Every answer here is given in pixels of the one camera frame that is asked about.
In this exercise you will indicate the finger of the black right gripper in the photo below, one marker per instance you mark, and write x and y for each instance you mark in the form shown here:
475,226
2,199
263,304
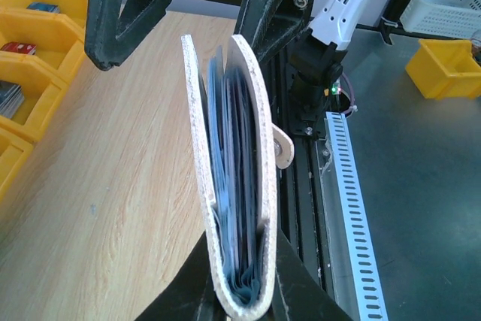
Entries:
115,28
269,25

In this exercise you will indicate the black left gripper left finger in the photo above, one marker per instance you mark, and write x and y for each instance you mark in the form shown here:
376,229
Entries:
190,295

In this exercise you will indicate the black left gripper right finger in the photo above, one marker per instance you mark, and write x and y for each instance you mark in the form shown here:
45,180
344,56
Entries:
296,295

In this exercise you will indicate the beige leather card holder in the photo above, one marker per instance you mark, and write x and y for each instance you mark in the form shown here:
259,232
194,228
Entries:
275,151

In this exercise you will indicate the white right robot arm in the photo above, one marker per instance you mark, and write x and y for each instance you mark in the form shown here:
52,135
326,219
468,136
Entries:
320,30

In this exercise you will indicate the blue card in bin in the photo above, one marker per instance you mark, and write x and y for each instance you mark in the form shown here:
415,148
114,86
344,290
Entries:
45,7

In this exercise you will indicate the red card in bin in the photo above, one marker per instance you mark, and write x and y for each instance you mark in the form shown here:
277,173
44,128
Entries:
21,48

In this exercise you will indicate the grey cards in bin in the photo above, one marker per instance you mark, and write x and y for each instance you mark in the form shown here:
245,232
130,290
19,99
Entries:
11,98

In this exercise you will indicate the white perforated basket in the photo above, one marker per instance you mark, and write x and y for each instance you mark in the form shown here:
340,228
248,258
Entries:
446,18

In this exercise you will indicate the yellow bin on floor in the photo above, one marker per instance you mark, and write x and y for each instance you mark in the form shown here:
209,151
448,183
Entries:
445,69

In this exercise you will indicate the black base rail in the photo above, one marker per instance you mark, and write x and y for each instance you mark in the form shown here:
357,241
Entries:
300,202

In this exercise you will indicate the white slotted cable duct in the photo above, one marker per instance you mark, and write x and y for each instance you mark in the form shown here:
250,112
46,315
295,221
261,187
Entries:
357,285

